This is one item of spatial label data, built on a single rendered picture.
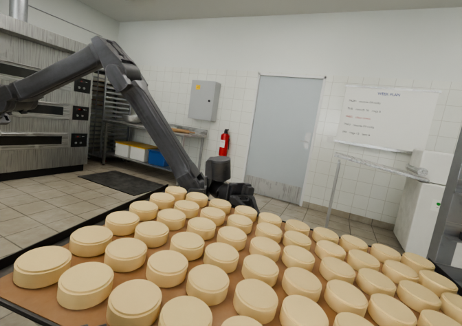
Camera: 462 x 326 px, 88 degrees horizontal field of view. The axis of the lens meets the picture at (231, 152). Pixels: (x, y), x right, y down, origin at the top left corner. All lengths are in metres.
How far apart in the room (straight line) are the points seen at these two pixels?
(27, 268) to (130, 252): 0.10
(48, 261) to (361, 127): 3.87
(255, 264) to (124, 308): 0.17
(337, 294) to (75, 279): 0.30
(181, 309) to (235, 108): 4.17
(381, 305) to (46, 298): 0.38
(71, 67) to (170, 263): 0.62
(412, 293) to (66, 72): 0.88
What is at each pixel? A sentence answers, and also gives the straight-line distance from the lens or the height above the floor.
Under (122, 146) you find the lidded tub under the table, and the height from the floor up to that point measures 0.42.
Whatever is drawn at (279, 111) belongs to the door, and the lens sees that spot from 4.14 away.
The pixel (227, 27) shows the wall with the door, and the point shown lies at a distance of 4.81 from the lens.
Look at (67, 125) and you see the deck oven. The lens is 4.52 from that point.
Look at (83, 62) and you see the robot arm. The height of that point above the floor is 1.30.
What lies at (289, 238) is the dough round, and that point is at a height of 1.01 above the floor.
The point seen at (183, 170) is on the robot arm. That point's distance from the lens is 0.69.
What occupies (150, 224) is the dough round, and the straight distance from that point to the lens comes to 0.42.
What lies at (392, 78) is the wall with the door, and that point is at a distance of 4.11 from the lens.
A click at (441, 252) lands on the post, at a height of 1.00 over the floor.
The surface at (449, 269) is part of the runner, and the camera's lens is 0.71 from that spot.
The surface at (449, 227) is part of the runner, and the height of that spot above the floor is 1.05.
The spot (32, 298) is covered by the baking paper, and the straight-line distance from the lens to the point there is 0.33.
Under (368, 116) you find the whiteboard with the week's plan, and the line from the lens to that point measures 3.99.
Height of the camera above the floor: 1.20
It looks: 7 degrees down
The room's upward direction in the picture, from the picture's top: 8 degrees clockwise
